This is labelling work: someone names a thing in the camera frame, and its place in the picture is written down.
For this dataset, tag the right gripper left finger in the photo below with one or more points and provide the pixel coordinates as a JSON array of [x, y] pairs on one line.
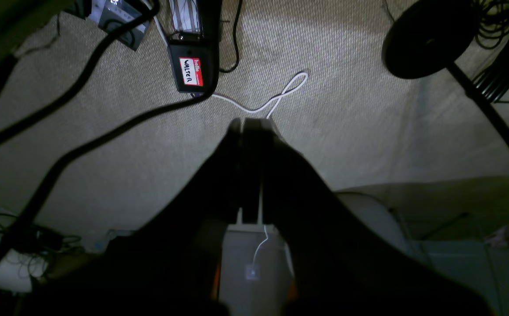
[[168, 267]]

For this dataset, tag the black box with name tag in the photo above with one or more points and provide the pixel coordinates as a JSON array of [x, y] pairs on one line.
[[193, 65]]

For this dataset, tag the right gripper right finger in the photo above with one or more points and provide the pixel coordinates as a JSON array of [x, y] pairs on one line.
[[342, 268]]

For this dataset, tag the black round stand base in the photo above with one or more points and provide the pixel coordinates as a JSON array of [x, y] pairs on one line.
[[428, 36]]

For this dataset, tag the grey device with cables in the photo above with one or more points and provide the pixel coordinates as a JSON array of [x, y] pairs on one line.
[[111, 14]]

